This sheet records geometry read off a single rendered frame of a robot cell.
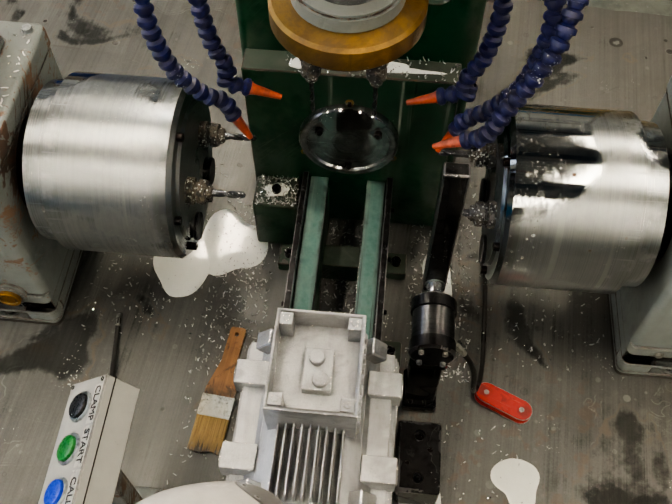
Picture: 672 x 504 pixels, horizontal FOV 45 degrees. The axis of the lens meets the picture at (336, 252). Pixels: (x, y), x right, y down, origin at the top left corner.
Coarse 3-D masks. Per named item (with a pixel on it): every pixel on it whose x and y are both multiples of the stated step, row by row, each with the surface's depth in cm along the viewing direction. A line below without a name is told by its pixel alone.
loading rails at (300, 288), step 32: (320, 192) 127; (384, 192) 128; (320, 224) 124; (384, 224) 123; (288, 256) 132; (320, 256) 124; (352, 256) 130; (384, 256) 120; (288, 288) 117; (320, 288) 130; (384, 288) 117
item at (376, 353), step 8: (264, 336) 95; (272, 336) 95; (264, 344) 95; (368, 344) 95; (376, 344) 94; (384, 344) 95; (264, 352) 96; (368, 352) 94; (376, 352) 94; (384, 352) 95; (368, 360) 95; (376, 360) 95; (384, 360) 95; (240, 480) 87; (248, 480) 86; (352, 496) 86; (360, 496) 85; (368, 496) 86; (376, 496) 86
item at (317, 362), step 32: (320, 320) 92; (352, 320) 90; (288, 352) 91; (320, 352) 89; (352, 352) 91; (288, 384) 89; (320, 384) 87; (352, 384) 89; (288, 416) 86; (320, 416) 85; (352, 416) 84
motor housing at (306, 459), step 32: (256, 352) 98; (256, 416) 92; (384, 416) 92; (288, 448) 88; (320, 448) 87; (352, 448) 89; (384, 448) 90; (256, 480) 88; (288, 480) 85; (320, 480) 84; (352, 480) 87
